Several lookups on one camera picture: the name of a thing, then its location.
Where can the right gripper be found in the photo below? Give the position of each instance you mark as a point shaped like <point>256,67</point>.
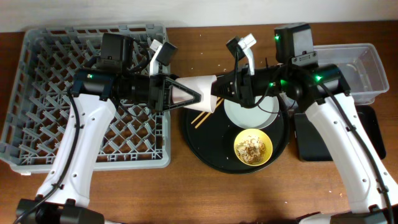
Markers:
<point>244,88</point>

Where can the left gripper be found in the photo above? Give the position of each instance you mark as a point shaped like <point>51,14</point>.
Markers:
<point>160,94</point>

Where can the yellow bowl with food scraps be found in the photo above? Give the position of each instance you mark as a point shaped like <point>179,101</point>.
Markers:
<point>253,147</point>

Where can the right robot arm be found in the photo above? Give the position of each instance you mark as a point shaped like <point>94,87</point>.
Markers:
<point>324,95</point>

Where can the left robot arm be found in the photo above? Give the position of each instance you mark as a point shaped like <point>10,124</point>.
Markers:
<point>95,96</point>

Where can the grey plastic dishwasher rack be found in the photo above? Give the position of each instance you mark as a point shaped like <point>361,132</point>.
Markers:
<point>38,109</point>

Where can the upper wooden chopstick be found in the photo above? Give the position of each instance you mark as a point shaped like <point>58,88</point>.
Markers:
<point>199,118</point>

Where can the wooden chopstick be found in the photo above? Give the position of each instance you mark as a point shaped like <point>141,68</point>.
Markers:
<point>199,118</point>
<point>219,102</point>

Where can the grey round plate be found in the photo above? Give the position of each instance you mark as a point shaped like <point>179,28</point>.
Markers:
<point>255,118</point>

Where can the lower wooden chopstick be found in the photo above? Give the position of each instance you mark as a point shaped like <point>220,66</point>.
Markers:
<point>219,102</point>

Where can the round black tray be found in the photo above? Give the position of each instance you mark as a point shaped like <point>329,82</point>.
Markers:
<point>213,141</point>

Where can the black rectangular tray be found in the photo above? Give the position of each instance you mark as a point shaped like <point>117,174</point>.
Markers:
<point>311,147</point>

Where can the clear plastic bin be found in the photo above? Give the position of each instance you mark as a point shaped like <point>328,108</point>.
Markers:
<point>361,66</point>

